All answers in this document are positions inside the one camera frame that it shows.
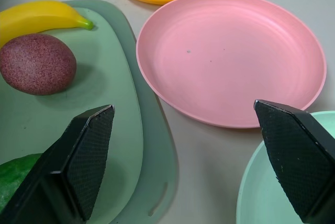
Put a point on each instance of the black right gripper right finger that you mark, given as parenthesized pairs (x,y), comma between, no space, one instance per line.
(295,153)

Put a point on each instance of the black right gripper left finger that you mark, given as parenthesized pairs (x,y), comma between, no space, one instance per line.
(76,161)

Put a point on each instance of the mint green round plate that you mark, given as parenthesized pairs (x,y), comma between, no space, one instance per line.
(257,187)

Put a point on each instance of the green toy fruit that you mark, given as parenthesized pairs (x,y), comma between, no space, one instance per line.
(13,177)

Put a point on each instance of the speckled red toy fruit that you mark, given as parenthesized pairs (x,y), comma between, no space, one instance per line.
(36,64)

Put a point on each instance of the pink round plate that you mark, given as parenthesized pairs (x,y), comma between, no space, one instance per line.
(230,59)

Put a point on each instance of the green serving tray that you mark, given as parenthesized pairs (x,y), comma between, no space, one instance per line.
(123,119)

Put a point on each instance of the yellow toy banana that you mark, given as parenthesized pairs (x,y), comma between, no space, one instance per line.
(39,17)

